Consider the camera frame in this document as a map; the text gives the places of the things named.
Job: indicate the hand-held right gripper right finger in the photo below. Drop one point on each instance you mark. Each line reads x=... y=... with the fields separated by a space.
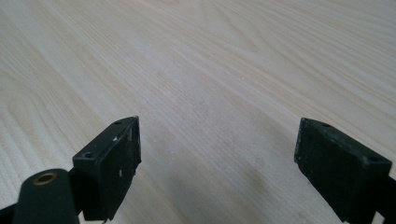
x=339 y=168

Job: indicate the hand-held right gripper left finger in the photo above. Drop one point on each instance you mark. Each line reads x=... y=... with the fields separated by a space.
x=107 y=168

